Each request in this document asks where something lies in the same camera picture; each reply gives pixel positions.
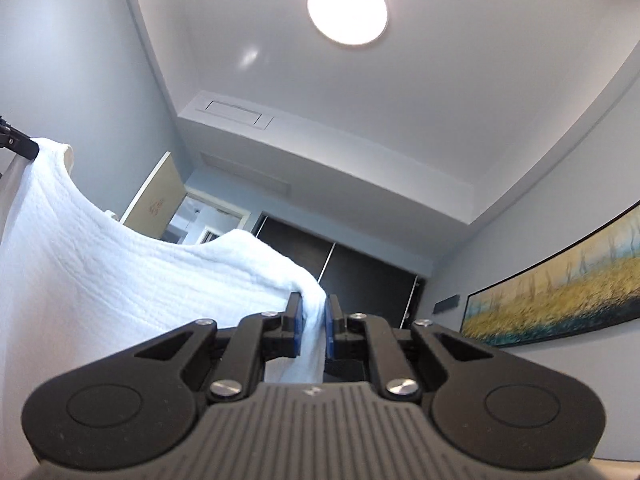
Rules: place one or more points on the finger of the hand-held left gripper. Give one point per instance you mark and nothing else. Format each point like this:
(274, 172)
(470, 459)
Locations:
(20, 140)

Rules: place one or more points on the white textured garment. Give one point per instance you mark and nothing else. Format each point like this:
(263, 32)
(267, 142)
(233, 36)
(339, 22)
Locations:
(125, 285)

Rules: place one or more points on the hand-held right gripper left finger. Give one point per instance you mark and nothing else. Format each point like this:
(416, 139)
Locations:
(298, 325)

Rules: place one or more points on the round ceiling light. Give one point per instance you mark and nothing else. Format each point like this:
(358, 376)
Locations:
(347, 10)

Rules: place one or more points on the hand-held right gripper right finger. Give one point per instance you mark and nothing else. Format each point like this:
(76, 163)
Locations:
(329, 330)

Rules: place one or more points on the cream door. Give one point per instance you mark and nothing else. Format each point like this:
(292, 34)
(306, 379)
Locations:
(155, 195)

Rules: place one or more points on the white ceiling air vent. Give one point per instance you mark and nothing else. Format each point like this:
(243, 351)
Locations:
(232, 110)

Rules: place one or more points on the black sliding wardrobe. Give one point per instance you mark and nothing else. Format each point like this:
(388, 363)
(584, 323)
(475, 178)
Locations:
(360, 280)

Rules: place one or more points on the landscape wall painting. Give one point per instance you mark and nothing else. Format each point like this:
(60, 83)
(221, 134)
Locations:
(560, 290)

